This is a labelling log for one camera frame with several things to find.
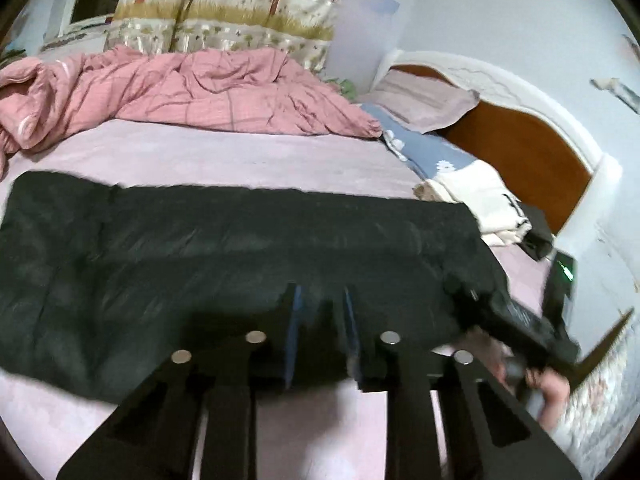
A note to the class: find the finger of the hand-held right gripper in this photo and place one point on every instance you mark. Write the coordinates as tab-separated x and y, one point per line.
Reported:
470	300

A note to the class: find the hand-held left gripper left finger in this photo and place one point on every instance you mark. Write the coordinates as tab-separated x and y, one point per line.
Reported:
287	340

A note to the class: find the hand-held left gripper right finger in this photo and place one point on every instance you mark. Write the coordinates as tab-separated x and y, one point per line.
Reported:
350	325

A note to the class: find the black puffer jacket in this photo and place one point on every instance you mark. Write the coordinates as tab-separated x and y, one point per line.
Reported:
225	270

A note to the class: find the white folded clothes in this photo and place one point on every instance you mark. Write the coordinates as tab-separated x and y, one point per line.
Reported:
480	200

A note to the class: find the person's right hand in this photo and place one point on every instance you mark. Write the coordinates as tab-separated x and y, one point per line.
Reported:
552	390

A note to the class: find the dark folded cloth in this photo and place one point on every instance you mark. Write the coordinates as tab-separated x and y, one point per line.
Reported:
537	232

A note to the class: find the white wooden bed headboard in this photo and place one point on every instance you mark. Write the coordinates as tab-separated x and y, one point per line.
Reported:
525	160

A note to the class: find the blue floral pillow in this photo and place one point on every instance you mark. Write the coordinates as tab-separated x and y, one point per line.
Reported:
420	150

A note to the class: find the pink pillow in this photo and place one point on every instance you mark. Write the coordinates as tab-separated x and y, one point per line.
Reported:
420	100

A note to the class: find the green patterned cloth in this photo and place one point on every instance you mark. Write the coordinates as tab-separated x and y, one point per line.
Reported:
342	87

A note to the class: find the pink checked quilt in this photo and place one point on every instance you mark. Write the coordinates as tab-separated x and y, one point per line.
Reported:
200	90

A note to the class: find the tree print curtain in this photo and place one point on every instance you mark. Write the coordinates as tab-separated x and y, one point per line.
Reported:
225	10

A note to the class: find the torn wall sticker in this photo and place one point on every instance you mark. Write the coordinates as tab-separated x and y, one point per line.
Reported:
617	91
632	47

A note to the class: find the pale purple wall panel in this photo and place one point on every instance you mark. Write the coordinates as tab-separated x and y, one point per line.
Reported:
362	30

